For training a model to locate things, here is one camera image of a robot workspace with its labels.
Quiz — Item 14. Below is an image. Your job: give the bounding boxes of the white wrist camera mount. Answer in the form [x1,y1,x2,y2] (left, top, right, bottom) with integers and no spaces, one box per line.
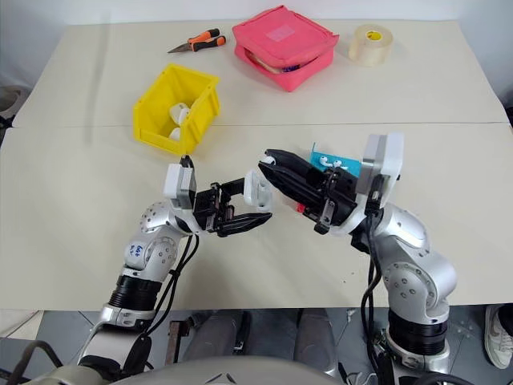
[163,156,200,212]
[316,132,405,238]

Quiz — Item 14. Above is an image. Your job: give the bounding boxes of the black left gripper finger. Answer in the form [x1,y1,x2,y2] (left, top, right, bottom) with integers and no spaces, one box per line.
[218,212,274,238]
[211,177,248,198]

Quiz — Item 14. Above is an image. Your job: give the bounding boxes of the white sneaker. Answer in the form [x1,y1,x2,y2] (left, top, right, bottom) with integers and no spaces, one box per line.
[483,303,513,371]

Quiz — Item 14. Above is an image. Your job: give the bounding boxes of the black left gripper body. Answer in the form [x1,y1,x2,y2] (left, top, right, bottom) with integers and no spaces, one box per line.
[192,182,236,236]

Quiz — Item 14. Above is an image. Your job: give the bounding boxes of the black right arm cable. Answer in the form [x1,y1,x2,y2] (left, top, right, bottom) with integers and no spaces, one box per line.
[359,224,398,385]

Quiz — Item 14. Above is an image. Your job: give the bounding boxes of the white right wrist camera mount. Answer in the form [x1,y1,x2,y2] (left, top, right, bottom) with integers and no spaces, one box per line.
[316,132,405,238]

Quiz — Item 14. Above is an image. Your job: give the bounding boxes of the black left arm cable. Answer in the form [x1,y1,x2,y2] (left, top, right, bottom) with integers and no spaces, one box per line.
[142,233,201,336]

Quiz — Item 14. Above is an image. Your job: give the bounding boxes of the pink fabric pouch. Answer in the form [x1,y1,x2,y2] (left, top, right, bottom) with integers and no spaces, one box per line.
[232,4,341,94]

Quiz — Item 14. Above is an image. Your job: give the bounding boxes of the rusty metal bar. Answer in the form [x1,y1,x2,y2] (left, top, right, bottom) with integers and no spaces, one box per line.
[168,319,182,365]

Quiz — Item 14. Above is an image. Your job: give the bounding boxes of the grey robot torso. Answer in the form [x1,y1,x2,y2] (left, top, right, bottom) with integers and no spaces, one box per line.
[38,355,340,385]

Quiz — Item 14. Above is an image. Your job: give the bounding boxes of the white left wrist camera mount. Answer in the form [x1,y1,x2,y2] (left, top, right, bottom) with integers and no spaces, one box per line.
[163,156,200,212]

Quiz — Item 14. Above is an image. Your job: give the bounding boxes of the orange black pliers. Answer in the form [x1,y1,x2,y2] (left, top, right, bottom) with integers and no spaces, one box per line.
[166,28,227,55]

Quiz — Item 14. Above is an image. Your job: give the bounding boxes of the white earbud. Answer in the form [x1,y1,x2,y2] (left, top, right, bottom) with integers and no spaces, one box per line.
[318,156,348,170]

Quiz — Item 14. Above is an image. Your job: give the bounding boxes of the yellow plastic bin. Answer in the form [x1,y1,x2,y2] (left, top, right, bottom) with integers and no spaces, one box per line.
[132,63,221,157]

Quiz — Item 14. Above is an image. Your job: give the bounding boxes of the clear tape roll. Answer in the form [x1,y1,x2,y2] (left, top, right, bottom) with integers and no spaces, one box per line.
[347,22,395,67]

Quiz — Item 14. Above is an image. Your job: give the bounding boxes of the grey round object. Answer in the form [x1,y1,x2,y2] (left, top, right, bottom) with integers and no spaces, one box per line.
[0,85,26,121]

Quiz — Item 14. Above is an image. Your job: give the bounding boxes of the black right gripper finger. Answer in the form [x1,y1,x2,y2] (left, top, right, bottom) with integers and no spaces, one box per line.
[257,162,322,206]
[264,148,322,178]

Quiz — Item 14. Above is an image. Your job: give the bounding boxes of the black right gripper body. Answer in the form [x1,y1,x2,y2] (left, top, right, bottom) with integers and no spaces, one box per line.
[303,166,360,236]

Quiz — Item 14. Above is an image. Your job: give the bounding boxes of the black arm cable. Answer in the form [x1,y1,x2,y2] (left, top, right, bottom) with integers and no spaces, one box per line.
[359,224,398,385]
[142,233,201,336]

